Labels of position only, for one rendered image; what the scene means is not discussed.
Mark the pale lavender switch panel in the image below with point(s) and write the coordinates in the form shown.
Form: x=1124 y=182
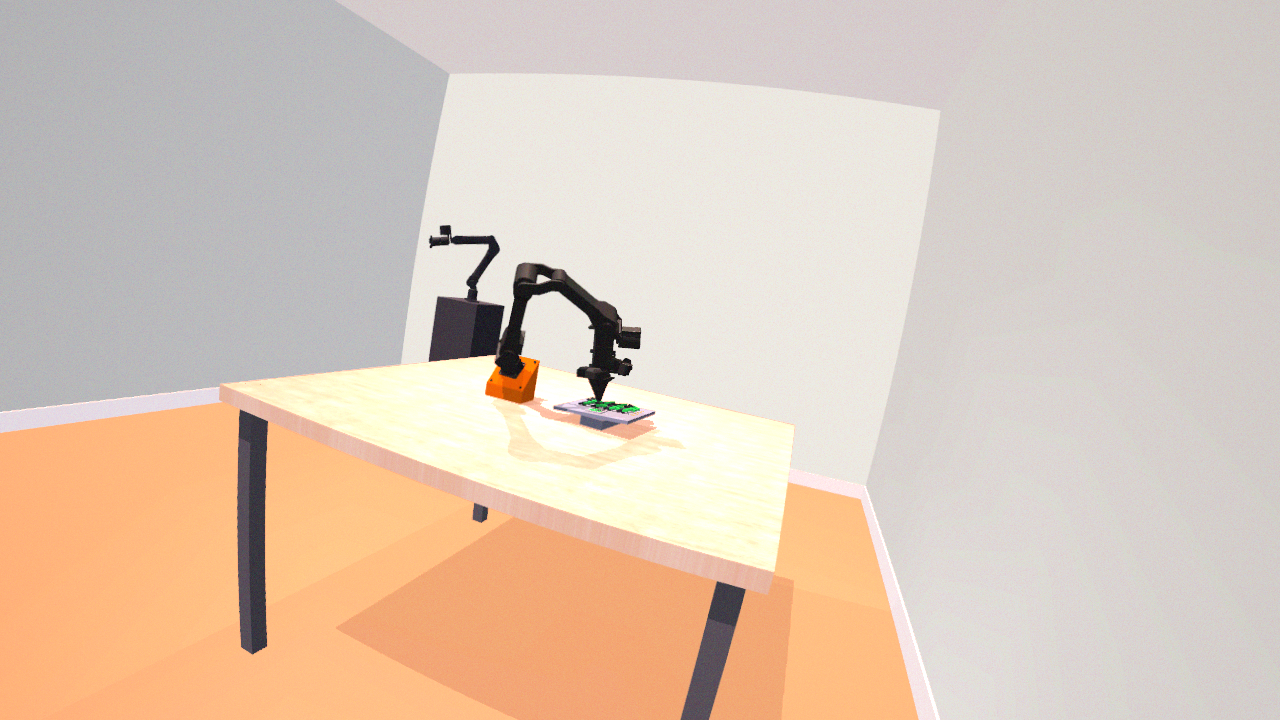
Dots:
x=601 y=415

